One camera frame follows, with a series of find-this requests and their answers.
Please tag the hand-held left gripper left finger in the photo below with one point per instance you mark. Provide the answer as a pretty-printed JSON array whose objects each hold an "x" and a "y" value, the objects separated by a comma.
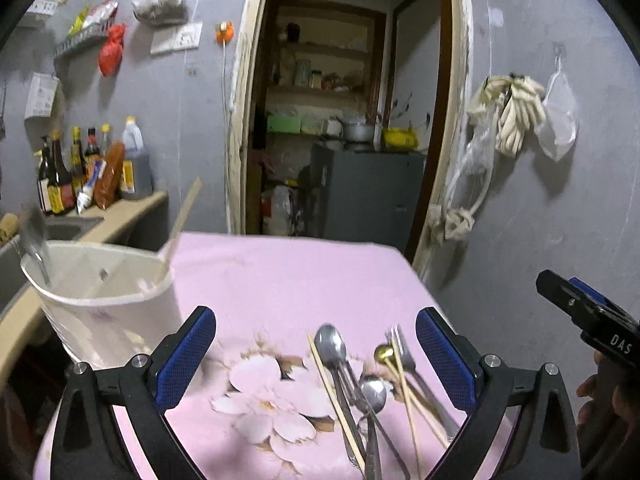
[{"x": 182, "y": 360}]

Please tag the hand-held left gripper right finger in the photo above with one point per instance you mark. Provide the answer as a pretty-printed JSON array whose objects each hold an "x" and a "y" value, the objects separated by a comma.
[{"x": 447, "y": 360}]

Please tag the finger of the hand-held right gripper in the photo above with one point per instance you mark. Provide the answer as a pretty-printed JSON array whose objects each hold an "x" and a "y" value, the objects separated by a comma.
[{"x": 560, "y": 295}]

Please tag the steel fork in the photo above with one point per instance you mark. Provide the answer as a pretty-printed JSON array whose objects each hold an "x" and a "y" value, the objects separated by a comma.
[{"x": 406, "y": 357}]

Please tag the gold spoon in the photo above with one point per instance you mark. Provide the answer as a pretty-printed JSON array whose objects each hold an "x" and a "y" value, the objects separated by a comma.
[{"x": 384, "y": 353}]

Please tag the pale wooden chopstick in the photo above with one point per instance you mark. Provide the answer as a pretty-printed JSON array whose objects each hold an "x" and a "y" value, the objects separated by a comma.
[
  {"x": 407, "y": 410},
  {"x": 182, "y": 220},
  {"x": 335, "y": 405}
]

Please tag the white plastic utensil holder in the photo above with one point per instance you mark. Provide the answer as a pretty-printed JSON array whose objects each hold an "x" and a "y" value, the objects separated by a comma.
[{"x": 110, "y": 320}]

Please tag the slim steel utensil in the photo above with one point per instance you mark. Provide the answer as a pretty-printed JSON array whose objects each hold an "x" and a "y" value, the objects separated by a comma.
[{"x": 395, "y": 452}]

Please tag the large steel spoon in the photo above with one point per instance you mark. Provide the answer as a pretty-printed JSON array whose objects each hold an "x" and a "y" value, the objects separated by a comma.
[{"x": 34, "y": 235}]

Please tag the person's right hand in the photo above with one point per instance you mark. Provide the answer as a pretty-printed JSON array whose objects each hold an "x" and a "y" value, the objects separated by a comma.
[{"x": 587, "y": 390}]

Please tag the pink floral tablecloth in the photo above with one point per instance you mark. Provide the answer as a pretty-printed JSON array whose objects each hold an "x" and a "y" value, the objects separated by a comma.
[{"x": 280, "y": 285}]

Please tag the crumpled clear plastic bag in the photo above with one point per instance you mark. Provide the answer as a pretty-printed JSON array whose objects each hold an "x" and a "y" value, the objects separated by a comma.
[{"x": 475, "y": 157}]

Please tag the white sack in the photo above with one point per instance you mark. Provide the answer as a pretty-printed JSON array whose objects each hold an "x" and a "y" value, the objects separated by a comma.
[{"x": 277, "y": 210}]

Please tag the grey cabinet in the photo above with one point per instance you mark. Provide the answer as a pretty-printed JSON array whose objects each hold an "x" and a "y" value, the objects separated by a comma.
[{"x": 367, "y": 195}]

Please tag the blue white packet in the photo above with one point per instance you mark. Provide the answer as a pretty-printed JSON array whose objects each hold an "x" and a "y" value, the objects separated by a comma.
[{"x": 90, "y": 187}]

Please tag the brown spice packet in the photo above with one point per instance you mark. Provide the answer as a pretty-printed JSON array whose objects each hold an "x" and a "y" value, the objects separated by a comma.
[{"x": 110, "y": 175}]

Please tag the large dark liquid jug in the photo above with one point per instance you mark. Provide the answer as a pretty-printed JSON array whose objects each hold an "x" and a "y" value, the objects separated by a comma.
[{"x": 134, "y": 165}]

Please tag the tan loofah scrubber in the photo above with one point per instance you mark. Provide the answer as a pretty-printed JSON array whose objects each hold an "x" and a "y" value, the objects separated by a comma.
[{"x": 7, "y": 227}]

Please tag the yellow bowl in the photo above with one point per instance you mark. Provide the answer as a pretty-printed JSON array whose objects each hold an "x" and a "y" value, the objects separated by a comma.
[{"x": 400, "y": 137}]

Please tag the dark pump sauce bottle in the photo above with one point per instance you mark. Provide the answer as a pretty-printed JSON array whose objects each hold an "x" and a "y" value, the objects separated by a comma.
[{"x": 46, "y": 180}]

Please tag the steel cooking pot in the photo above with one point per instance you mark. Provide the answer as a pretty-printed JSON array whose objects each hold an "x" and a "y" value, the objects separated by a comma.
[{"x": 357, "y": 131}]

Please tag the green box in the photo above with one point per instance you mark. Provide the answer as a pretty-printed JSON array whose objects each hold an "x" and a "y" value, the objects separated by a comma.
[{"x": 284, "y": 124}]

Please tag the white paper box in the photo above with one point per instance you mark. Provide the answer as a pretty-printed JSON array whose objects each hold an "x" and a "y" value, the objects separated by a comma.
[{"x": 40, "y": 96}]

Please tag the red plastic bag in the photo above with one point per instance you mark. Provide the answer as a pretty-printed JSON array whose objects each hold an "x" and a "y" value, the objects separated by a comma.
[{"x": 111, "y": 52}]

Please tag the wooden shelf unit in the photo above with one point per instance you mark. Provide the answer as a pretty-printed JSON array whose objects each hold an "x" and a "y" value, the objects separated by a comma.
[{"x": 325, "y": 52}]

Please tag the white power strip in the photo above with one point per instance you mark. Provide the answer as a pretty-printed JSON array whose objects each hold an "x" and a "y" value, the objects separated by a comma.
[{"x": 46, "y": 6}]

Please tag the pale door frame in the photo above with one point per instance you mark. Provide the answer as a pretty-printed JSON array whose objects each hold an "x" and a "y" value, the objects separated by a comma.
[{"x": 240, "y": 110}]

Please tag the white wall socket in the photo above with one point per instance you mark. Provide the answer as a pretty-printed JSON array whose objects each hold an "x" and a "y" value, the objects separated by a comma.
[{"x": 176, "y": 38}]

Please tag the orange wall hook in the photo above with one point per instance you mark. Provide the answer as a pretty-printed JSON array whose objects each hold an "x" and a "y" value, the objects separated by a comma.
[{"x": 225, "y": 31}]

